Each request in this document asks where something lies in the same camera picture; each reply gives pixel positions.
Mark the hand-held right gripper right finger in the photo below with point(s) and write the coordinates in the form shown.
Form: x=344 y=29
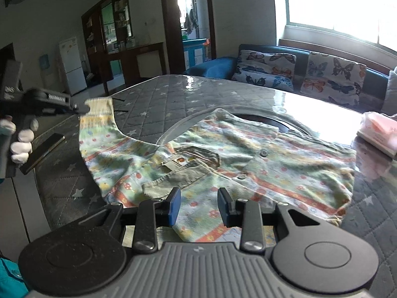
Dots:
x=224 y=207

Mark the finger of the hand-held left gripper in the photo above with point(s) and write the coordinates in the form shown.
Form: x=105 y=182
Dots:
x=81 y=108

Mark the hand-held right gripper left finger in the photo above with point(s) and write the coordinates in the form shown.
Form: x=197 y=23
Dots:
x=174 y=207

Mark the green patterned child's shirt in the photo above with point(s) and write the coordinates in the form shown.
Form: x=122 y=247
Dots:
x=279 y=161

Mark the hanging clothes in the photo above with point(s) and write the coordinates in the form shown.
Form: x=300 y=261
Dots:
x=189 y=20

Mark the person's left hand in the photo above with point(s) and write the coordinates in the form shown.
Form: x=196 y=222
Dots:
x=23 y=136

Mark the white refrigerator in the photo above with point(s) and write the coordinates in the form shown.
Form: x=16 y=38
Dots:
x=73 y=65

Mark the black smartphone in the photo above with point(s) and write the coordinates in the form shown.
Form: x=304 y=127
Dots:
x=46 y=149

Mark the dark wooden cabinet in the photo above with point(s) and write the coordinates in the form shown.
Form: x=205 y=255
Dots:
x=94 y=52

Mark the grey quilted star tablecloth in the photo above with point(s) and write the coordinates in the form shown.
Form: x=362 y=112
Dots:
x=173 y=96

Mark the blue green counter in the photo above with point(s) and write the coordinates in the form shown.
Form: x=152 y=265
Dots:
x=195 y=51

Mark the blue sofa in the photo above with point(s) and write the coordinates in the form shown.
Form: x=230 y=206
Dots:
x=214 y=66

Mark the large butterfly print cushion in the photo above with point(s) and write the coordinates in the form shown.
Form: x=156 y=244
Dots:
x=333 y=77

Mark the pink tissue pack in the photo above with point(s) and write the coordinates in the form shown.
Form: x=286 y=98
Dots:
x=378 y=130

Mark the person's teal jacket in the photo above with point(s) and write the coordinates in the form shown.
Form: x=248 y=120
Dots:
x=11 y=281

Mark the grey pillow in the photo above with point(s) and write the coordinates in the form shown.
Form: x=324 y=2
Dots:
x=391 y=93

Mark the window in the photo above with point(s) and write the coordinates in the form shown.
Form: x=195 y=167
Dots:
x=335 y=3

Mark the small blue wall poster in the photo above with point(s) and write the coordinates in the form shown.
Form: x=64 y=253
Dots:
x=45 y=62

